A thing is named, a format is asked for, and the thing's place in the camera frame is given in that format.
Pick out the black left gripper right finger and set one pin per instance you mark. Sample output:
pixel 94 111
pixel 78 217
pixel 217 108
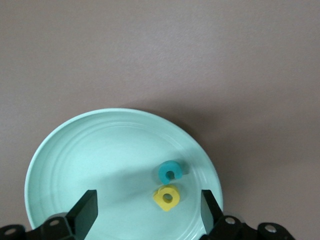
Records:
pixel 212 215

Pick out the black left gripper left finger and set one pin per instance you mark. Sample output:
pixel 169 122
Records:
pixel 85 215

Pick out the yellow foam letter a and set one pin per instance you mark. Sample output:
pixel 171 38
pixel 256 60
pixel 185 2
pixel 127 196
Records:
pixel 158 200

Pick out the teal foam letter c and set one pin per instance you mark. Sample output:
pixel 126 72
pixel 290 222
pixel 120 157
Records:
pixel 162 172

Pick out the green round plate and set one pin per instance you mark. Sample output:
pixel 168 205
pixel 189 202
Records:
pixel 100 155

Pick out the brown table cover sheet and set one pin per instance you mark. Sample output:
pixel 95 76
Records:
pixel 160 50

